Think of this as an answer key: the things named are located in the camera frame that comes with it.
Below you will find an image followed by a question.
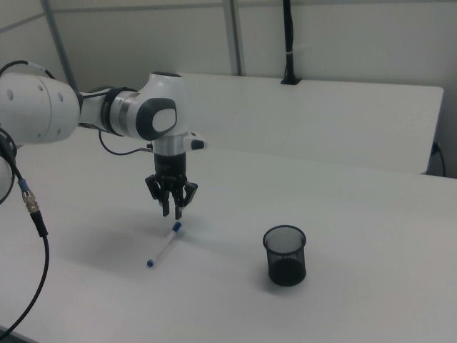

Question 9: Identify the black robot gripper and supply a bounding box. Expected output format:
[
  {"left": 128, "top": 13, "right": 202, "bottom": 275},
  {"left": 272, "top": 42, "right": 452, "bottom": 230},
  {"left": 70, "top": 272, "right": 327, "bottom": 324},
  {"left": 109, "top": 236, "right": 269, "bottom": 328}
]
[{"left": 144, "top": 152, "right": 199, "bottom": 220}]

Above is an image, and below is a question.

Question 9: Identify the white marker with blue cap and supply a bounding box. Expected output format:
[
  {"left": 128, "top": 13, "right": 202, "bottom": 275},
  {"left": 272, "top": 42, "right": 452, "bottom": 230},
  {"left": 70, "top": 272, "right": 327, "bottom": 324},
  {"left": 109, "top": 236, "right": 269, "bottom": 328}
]
[{"left": 146, "top": 221, "right": 184, "bottom": 269}]

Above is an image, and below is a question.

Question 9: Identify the black mesh pen cup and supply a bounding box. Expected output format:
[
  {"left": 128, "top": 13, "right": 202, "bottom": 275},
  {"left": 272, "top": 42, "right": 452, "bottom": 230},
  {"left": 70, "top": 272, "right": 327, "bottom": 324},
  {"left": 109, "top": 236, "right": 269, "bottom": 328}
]
[{"left": 263, "top": 224, "right": 308, "bottom": 287}]

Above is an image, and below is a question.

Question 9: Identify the white adjacent table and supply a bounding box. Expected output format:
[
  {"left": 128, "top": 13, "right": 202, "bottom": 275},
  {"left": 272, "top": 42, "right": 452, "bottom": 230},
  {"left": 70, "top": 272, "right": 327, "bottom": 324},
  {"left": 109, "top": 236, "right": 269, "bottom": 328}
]
[{"left": 177, "top": 72, "right": 445, "bottom": 176}]

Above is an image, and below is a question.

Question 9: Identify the black pole with clamp base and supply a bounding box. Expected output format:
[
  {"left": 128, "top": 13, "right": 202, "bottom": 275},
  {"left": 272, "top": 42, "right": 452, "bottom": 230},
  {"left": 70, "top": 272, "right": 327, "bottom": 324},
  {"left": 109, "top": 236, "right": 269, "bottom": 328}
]
[{"left": 280, "top": 0, "right": 302, "bottom": 86}]

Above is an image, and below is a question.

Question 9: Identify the thin dark wrist cable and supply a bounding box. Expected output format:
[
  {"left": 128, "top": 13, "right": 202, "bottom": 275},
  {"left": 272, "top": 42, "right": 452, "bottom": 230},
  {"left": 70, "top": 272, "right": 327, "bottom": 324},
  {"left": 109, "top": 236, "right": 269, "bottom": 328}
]
[{"left": 99, "top": 131, "right": 156, "bottom": 156}]

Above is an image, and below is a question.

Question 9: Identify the thick black cable with connector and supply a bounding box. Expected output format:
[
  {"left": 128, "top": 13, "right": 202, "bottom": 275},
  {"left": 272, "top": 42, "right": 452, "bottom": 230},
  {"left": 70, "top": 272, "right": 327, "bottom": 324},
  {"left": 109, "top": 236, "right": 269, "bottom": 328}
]
[{"left": 0, "top": 126, "right": 51, "bottom": 340}]

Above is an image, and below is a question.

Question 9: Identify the grey partition frame post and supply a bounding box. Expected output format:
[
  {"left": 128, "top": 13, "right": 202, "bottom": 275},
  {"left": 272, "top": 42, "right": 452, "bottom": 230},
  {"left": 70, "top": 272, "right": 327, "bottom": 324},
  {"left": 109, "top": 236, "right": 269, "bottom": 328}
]
[
  {"left": 40, "top": 0, "right": 78, "bottom": 91},
  {"left": 222, "top": 0, "right": 243, "bottom": 76}
]

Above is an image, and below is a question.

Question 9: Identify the black cable with white label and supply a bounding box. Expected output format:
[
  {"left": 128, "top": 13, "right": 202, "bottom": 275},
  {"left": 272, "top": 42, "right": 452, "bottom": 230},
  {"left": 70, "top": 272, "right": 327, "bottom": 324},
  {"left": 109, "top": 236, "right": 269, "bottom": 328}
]
[{"left": 0, "top": 60, "right": 58, "bottom": 81}]

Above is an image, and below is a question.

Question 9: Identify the thin black hanging cable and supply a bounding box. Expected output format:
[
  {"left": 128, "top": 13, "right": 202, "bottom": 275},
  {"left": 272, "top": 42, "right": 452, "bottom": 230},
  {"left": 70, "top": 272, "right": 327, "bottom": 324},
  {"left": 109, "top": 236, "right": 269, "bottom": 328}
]
[{"left": 432, "top": 141, "right": 448, "bottom": 178}]

